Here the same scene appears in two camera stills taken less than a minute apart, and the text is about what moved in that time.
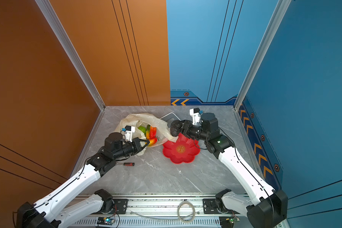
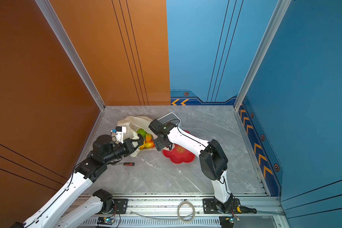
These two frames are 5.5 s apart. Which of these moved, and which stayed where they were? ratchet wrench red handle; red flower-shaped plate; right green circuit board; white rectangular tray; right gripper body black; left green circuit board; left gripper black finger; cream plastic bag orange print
Moved: cream plastic bag orange print; left gripper black finger; right gripper body black
Stayed: white rectangular tray; red flower-shaped plate; left green circuit board; right green circuit board; ratchet wrench red handle
